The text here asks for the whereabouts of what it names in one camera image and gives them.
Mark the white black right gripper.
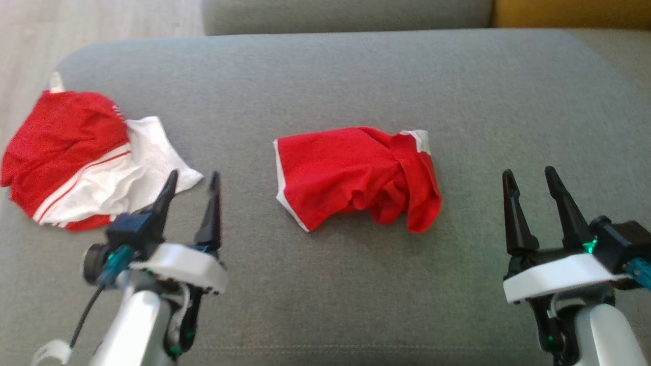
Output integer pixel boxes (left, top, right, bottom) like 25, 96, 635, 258
502, 167, 629, 354

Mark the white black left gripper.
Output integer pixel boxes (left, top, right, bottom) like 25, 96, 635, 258
130, 170, 228, 354

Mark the red and white shirt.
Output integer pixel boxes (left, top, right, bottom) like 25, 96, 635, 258
0, 71, 204, 232

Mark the red shorts white trim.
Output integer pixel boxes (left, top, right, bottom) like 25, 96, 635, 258
273, 126, 442, 233

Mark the grey sofa seat cushion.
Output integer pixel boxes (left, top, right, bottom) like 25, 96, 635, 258
0, 28, 651, 366
565, 28, 651, 117

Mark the grey sofa back cushion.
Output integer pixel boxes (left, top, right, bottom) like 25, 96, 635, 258
202, 0, 495, 35

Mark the black left cable teal plug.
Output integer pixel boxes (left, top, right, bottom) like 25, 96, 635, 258
69, 246, 132, 351

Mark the white left cable tag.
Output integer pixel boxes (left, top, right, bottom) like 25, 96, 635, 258
32, 340, 72, 366

